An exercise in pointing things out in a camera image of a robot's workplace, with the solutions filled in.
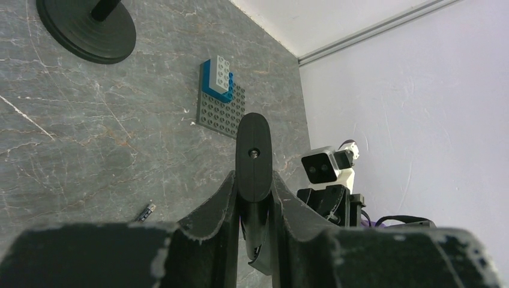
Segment light grey lego brick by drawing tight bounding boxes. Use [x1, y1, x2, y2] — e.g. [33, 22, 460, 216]
[209, 55, 230, 94]

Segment AAA battery lower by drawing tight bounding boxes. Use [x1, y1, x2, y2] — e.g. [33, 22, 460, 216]
[134, 203, 157, 223]

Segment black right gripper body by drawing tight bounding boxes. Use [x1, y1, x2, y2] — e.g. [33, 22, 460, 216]
[297, 185, 365, 227]

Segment blue lego brick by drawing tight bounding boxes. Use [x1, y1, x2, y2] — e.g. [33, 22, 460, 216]
[201, 55, 234, 103]

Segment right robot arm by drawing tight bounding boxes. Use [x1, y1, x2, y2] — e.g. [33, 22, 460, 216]
[297, 185, 436, 228]

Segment black stand with pink disc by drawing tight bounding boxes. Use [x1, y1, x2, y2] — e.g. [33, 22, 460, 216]
[36, 0, 136, 64]

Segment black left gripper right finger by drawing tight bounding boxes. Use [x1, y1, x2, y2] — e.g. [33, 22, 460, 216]
[269, 172, 342, 287]

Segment dark grey lego baseplate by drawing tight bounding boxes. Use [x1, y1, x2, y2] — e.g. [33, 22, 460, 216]
[196, 60, 246, 139]

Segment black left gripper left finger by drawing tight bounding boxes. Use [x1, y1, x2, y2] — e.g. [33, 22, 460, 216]
[160, 171, 239, 287]

